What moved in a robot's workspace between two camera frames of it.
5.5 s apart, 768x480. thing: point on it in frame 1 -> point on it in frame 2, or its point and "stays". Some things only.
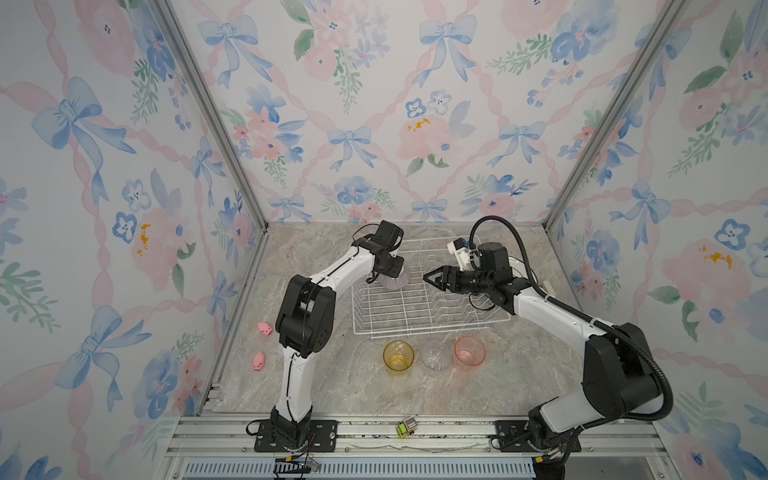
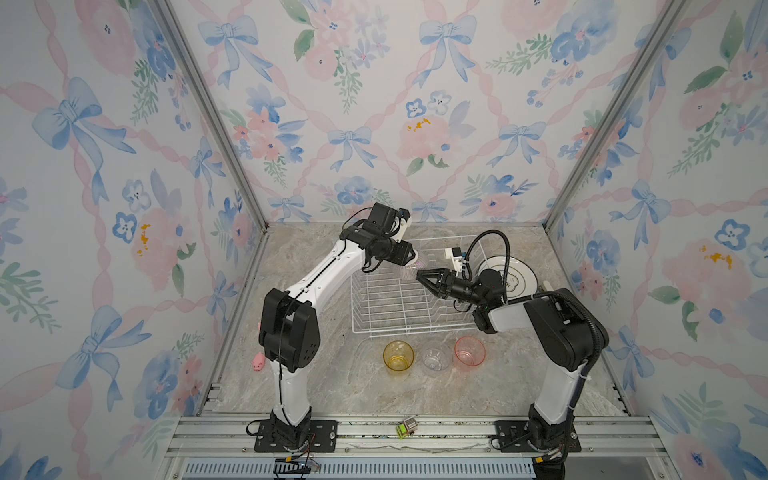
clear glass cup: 435,356 stays
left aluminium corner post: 169,20 stays
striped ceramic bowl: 394,283 -> 417,264
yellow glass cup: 398,355 stays
